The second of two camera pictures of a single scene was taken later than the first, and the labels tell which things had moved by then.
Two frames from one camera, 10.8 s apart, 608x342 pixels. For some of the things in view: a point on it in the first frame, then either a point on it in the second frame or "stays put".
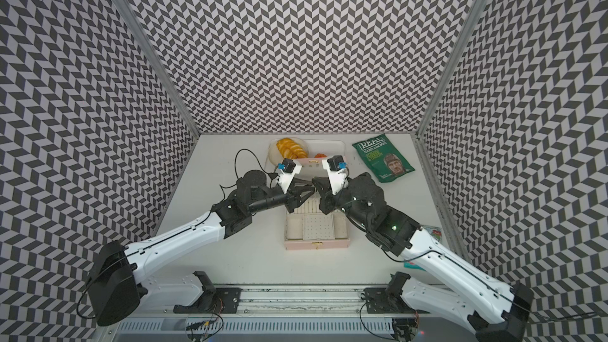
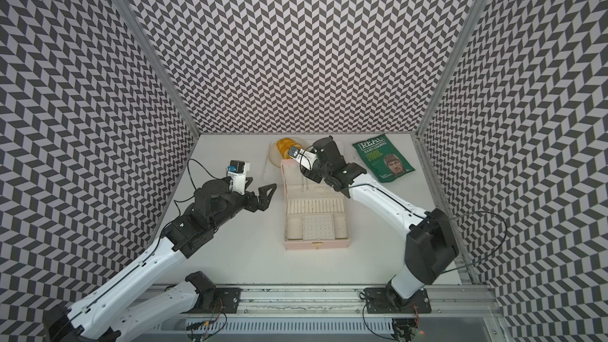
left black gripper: (294, 194) → (263, 203)
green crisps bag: (385, 157) stays put
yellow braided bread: (290, 150) stays put
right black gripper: (321, 184) → (310, 174)
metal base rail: (295, 313) stays put
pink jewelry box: (309, 228) stays put
